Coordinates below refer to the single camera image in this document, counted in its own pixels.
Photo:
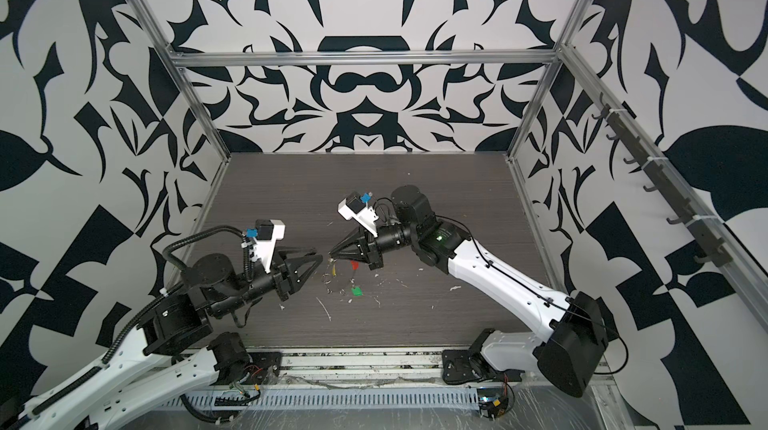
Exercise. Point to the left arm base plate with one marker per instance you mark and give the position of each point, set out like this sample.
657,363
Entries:
264,368

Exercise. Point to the wall hook rack dark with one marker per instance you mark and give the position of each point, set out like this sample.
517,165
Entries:
666,180

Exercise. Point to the small circuit board green led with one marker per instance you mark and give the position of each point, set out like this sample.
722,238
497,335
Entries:
493,403

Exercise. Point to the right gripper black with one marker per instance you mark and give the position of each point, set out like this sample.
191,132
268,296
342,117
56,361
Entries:
370,252

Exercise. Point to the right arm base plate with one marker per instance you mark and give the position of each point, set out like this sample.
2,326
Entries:
461,367

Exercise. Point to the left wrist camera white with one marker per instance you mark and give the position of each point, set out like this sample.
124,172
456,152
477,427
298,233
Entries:
260,243

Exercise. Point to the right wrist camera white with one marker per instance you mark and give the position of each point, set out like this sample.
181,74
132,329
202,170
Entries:
359,207

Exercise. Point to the large wire keyring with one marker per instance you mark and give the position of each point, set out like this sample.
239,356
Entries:
339,278

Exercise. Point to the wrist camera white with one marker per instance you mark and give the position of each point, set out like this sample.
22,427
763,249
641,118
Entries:
359,207
260,243

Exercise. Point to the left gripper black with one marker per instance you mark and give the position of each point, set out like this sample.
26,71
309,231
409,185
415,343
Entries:
283,276

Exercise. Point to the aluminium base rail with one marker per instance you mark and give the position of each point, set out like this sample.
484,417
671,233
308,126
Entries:
315,366

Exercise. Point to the white slotted cable duct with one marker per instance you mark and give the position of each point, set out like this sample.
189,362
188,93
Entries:
344,399

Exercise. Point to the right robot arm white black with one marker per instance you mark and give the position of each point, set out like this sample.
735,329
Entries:
568,334

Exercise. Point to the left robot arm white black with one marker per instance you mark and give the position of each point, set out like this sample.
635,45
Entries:
168,349

